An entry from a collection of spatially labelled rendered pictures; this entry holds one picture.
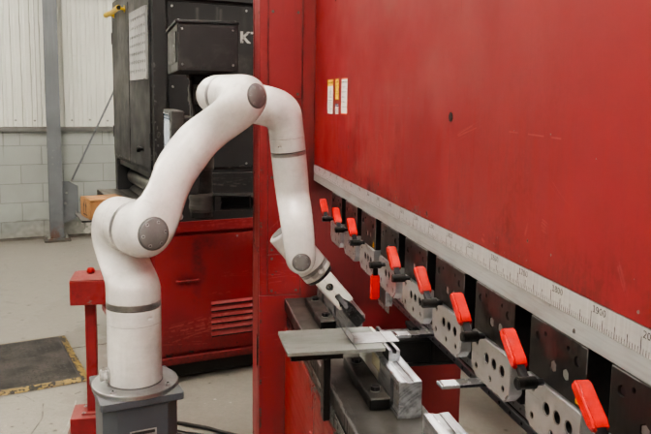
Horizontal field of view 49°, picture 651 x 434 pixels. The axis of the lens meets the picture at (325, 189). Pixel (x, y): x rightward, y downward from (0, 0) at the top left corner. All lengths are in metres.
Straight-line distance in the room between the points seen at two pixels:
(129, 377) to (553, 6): 1.15
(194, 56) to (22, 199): 6.16
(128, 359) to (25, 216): 7.25
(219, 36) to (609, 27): 2.09
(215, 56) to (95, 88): 6.01
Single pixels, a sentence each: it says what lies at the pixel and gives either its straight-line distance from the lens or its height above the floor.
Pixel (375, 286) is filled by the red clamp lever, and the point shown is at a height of 1.19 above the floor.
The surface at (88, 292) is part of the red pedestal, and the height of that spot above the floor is 0.74.
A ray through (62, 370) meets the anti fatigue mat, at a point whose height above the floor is 0.01.
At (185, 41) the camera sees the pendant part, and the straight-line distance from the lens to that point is 2.84.
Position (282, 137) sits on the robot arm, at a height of 1.56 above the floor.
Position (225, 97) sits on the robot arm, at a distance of 1.63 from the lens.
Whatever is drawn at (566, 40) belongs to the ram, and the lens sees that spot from 1.02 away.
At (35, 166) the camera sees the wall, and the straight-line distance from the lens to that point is 8.78.
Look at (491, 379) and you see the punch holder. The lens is 1.25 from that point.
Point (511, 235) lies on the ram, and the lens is 1.15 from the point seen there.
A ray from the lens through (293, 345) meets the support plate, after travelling 1.93.
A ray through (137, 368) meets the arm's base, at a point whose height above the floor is 1.06.
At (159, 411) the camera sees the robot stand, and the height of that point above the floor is 0.96.
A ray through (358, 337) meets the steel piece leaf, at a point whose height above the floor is 1.00.
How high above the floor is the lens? 1.65
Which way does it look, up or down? 7 degrees down
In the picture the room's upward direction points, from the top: 1 degrees clockwise
